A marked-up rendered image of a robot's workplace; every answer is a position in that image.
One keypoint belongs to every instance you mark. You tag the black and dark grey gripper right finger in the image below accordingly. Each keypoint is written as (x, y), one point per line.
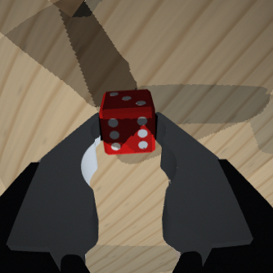
(210, 208)

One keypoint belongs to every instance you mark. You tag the red die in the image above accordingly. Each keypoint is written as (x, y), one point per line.
(128, 122)

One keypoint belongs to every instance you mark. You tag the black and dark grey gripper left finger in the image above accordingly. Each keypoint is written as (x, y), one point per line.
(49, 210)

